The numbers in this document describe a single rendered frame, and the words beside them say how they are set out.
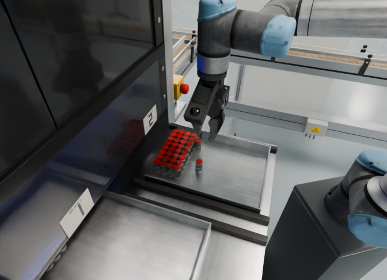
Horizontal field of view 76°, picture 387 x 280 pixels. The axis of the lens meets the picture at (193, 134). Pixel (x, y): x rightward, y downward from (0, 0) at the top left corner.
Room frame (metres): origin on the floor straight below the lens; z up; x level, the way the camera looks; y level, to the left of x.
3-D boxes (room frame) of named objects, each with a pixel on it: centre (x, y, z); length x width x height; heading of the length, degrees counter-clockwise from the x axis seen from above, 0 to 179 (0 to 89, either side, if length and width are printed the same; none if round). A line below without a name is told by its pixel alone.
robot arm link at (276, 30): (0.52, -0.14, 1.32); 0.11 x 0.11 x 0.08; 65
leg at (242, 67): (1.47, -0.29, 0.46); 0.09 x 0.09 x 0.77; 73
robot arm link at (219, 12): (0.55, -0.04, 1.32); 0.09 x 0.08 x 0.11; 65
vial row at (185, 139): (0.58, 0.04, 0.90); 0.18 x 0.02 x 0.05; 162
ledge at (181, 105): (0.88, 0.12, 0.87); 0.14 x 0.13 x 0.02; 73
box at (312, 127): (1.26, -0.78, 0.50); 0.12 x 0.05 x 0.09; 73
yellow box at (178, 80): (0.85, 0.09, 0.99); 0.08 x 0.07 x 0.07; 73
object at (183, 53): (1.17, 0.14, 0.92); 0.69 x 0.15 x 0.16; 163
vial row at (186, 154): (0.57, 0.02, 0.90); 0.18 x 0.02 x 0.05; 162
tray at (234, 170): (0.55, -0.06, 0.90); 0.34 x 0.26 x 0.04; 72
